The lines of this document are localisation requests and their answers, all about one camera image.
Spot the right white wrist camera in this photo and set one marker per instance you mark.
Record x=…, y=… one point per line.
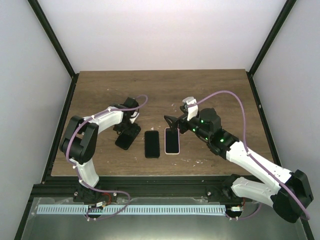
x=191, y=107

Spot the black phone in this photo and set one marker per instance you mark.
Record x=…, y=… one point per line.
x=124, y=141

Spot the black phone case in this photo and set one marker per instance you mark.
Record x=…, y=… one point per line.
x=145, y=144

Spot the white phone case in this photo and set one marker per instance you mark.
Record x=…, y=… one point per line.
x=165, y=142

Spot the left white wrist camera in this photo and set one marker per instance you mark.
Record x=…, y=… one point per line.
x=134, y=117

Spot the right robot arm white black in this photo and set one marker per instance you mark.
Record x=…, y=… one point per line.
x=287, y=192

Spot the black aluminium frame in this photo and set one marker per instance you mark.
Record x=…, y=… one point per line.
x=158, y=186

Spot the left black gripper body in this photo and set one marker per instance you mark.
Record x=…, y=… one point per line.
x=126, y=126

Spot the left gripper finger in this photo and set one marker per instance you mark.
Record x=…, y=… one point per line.
x=135, y=130
x=119, y=131

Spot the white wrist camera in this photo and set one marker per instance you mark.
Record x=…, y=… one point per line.
x=134, y=117
x=191, y=107

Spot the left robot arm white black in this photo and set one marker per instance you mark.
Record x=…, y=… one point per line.
x=79, y=141

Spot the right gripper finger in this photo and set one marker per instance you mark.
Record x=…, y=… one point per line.
x=172, y=121
x=174, y=127

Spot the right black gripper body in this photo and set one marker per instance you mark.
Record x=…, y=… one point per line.
x=183, y=122

